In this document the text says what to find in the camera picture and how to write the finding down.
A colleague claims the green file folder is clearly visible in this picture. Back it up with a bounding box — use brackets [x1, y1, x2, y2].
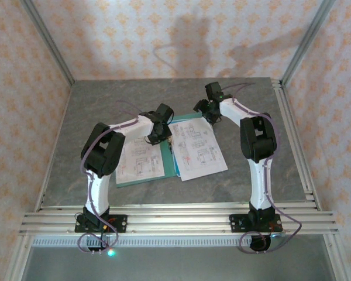
[115, 114, 205, 189]

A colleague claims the white technical drawing paper sheet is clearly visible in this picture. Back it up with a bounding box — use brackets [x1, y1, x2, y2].
[116, 137, 167, 185]
[168, 116, 229, 182]

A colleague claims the light blue sheet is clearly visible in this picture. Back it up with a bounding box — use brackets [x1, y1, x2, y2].
[171, 150, 184, 179]

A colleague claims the wide aluminium front beam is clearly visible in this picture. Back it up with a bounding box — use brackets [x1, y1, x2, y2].
[19, 211, 339, 237]

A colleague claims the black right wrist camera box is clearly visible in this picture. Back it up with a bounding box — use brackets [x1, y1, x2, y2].
[204, 81, 224, 102]

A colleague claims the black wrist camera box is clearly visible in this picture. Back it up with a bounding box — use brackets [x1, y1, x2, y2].
[204, 81, 224, 102]
[156, 103, 176, 121]

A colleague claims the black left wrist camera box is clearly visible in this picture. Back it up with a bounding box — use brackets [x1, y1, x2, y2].
[156, 103, 176, 121]

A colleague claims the aluminium table edge rail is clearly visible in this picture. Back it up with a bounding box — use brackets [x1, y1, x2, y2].
[35, 201, 322, 212]

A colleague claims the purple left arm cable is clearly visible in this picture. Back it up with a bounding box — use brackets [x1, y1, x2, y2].
[77, 100, 144, 255]

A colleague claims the aluminium side frame rail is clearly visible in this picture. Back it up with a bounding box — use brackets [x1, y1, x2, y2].
[34, 83, 75, 211]
[270, 77, 322, 211]

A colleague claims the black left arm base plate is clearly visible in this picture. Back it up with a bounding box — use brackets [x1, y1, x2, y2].
[74, 214, 128, 234]

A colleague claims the white slotted cable duct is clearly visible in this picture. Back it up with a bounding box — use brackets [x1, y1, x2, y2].
[32, 235, 328, 248]

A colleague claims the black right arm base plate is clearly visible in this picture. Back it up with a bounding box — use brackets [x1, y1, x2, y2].
[229, 213, 281, 234]

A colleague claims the aluminium corner frame post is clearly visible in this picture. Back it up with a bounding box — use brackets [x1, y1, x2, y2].
[19, 0, 76, 86]
[280, 0, 337, 87]

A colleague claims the aluminium frame leg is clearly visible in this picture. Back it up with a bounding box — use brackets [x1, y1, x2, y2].
[324, 234, 351, 281]
[4, 234, 35, 281]

